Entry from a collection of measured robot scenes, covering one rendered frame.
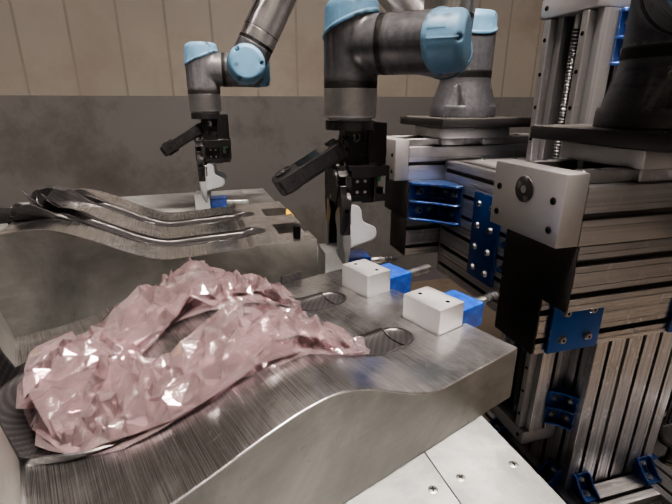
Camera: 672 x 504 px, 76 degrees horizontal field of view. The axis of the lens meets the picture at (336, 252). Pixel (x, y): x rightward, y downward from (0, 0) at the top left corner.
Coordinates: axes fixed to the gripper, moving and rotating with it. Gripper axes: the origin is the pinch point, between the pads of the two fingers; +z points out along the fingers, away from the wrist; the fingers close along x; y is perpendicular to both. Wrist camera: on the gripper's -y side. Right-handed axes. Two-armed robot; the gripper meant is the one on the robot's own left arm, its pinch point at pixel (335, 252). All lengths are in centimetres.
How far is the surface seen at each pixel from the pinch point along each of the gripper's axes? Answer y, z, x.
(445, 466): -1.4, 4.6, -39.3
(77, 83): -76, -30, 168
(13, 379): -33.2, -2.4, -29.5
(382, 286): 0.9, -1.7, -18.5
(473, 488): -0.3, 4.6, -41.7
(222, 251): -17.3, -3.9, -7.1
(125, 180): -62, 14, 167
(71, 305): -35.6, 1.0, -8.5
